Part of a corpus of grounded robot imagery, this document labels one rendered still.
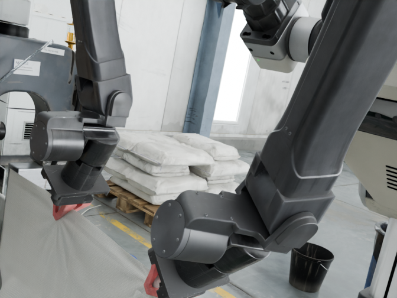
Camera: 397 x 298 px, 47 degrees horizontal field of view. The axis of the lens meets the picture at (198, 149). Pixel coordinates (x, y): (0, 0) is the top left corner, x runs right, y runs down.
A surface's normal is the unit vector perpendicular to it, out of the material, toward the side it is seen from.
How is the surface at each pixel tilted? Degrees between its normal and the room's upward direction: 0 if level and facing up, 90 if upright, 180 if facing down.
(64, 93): 90
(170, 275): 46
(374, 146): 130
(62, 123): 91
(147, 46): 90
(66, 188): 28
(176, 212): 78
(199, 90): 90
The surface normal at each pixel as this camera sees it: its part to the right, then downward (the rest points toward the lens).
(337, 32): -0.93, 0.04
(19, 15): 0.97, 0.21
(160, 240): -0.77, -0.25
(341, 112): 0.25, 0.68
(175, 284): 0.63, -0.48
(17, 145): 0.69, 0.26
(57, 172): 0.50, -0.72
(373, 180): -0.65, 0.62
